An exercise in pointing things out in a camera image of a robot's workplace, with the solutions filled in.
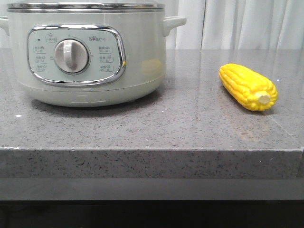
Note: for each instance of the yellow corn cob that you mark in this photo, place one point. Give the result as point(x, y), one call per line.
point(252, 90)

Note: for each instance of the glass pot lid steel rim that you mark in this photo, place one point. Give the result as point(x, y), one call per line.
point(84, 4)

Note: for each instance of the pale green electric cooking pot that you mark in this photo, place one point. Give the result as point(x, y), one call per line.
point(83, 70)

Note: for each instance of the white curtain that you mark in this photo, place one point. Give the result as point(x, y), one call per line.
point(182, 24)

